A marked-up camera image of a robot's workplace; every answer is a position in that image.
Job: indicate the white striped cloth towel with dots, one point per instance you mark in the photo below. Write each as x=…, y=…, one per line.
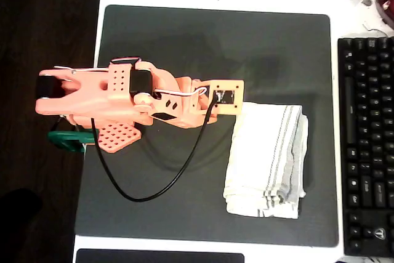
x=255, y=152

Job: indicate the black keyboard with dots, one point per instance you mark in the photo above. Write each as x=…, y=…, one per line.
x=366, y=152

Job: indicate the green table clamp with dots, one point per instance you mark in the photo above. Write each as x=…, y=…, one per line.
x=67, y=138

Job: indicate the black rounded object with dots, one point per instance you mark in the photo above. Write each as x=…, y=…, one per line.
x=18, y=207

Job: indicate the black flat pad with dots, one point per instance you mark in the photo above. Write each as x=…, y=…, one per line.
x=154, y=257

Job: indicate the salmon orange gripper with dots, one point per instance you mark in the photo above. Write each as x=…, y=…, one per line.
x=201, y=105

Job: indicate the small grey coin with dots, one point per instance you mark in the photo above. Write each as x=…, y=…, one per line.
x=366, y=1

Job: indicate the black desk mat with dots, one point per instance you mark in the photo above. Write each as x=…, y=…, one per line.
x=215, y=44

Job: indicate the salmon orange robot arm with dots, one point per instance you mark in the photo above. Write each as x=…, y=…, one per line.
x=92, y=99

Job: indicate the orange camera mount plate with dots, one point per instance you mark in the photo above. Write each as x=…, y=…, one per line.
x=238, y=107

